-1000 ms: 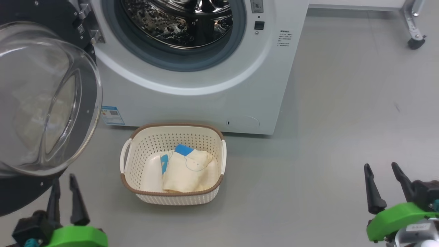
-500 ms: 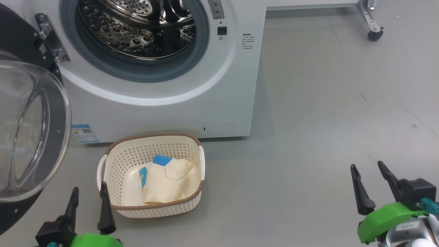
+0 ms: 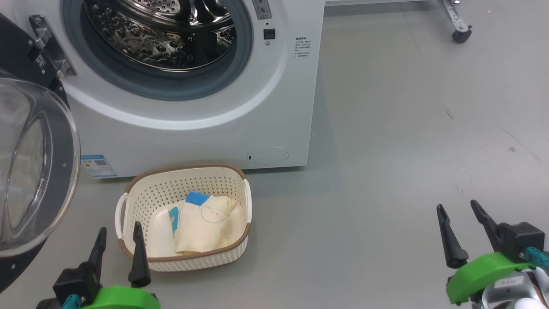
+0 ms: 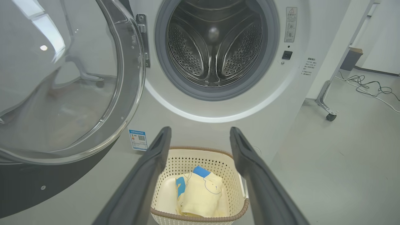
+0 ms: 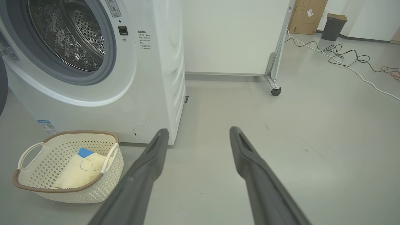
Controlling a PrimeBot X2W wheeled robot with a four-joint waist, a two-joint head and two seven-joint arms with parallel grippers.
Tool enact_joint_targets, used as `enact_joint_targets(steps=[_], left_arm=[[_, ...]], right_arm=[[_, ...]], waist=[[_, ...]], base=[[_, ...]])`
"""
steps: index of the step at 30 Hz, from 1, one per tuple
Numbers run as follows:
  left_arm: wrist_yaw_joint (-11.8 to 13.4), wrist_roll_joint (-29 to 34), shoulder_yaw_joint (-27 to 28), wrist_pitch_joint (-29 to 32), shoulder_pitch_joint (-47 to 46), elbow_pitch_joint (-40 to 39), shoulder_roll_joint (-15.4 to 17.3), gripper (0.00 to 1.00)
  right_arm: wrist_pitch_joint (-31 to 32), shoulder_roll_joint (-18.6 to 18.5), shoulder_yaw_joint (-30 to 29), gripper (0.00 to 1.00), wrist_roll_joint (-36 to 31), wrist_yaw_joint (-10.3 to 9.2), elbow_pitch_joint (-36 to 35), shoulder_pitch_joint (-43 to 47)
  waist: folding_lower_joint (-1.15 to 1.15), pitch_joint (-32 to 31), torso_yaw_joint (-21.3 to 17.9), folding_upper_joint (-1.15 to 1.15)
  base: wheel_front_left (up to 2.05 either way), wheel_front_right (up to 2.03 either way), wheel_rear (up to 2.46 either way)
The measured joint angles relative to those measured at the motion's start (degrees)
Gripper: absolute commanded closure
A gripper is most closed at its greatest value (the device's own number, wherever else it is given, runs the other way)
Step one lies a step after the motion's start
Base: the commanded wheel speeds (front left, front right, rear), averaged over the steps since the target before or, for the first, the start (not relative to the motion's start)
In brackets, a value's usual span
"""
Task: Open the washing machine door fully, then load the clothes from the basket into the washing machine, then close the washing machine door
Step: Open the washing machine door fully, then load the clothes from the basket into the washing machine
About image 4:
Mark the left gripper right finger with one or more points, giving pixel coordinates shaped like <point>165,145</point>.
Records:
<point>265,187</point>

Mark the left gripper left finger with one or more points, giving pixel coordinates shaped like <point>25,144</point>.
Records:
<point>140,184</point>

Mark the pale yellow blue trimmed garment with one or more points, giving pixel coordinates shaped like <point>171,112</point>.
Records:
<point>179,190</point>

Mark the pale yellow bear print garment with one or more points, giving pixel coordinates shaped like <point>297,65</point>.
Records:
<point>203,197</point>

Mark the round washing machine door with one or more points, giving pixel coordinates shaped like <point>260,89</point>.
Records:
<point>62,93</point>

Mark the white front-load washing machine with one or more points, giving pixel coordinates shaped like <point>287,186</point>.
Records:
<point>293,93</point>

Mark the grey rubber door gasket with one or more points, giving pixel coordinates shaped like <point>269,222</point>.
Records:
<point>161,53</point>

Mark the black square door latch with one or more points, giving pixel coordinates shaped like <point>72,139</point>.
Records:
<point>287,55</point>

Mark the perforated steel washing machine drum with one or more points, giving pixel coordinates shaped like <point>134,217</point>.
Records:
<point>215,40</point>

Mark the blue energy label sticker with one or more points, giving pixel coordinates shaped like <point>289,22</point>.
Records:
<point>138,140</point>

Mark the cream perforated laundry basket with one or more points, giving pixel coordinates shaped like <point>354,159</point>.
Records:
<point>187,159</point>

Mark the grey partition stand with caster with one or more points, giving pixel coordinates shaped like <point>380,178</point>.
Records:
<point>325,97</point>

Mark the dark grey waste bin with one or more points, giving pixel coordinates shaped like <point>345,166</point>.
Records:
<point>350,59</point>

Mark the grey warning label sticker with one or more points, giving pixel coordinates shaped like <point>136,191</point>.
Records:
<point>290,25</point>

